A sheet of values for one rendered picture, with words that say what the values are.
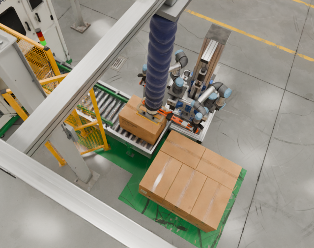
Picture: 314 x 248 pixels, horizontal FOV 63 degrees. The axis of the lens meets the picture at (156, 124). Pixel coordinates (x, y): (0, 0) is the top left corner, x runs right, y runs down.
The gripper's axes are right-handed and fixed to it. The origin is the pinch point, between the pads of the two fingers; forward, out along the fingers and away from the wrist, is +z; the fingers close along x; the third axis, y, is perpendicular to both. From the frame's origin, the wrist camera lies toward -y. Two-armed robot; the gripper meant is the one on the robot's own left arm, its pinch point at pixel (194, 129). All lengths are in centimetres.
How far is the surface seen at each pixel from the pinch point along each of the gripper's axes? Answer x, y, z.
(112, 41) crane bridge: 70, 57, -178
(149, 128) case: 18, 54, 33
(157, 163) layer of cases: 42, 22, 73
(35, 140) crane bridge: 137, 51, -178
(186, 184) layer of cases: 46, -29, 72
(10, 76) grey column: 111, 107, -153
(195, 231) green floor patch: 85, -77, 125
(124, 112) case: 17, 97, 33
